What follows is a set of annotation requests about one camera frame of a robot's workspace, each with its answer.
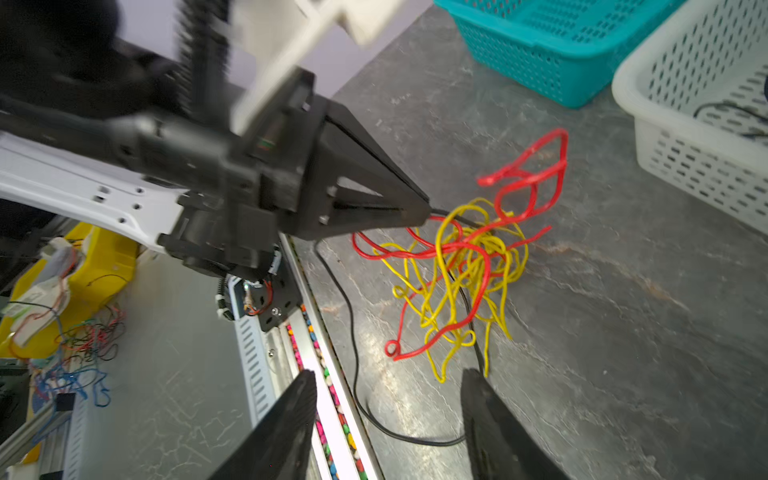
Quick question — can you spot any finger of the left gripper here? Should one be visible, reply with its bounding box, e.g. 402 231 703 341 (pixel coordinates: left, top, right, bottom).
299 101 431 240

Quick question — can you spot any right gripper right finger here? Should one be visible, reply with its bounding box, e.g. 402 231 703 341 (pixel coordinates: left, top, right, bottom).
460 369 568 480

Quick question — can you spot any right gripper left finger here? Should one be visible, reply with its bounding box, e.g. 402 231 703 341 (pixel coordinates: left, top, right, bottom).
211 370 317 480

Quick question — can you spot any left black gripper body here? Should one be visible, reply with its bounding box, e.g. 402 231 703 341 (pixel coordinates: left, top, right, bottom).
137 69 320 280

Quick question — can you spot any cable bundle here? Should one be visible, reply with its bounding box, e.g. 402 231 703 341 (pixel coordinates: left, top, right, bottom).
352 128 570 385

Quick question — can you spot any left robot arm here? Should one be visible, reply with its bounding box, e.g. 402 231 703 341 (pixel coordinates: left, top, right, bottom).
1 1 432 281

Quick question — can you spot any yellow parts bin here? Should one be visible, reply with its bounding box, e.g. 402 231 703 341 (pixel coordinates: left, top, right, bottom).
1 223 139 359

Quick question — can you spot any teal plastic basket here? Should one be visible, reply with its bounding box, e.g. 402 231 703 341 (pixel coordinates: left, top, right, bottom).
437 0 681 109

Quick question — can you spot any middle white plastic basket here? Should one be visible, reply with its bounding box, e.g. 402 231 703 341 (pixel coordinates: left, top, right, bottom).
612 1 767 233

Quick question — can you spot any front aluminium rail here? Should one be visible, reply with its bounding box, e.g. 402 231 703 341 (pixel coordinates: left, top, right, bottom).
227 235 384 479

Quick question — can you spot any white slotted cable duct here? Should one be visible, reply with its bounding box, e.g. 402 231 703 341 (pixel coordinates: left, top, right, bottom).
229 289 277 427

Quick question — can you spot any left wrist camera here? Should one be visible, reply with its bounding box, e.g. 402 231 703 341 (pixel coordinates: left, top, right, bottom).
230 0 403 135

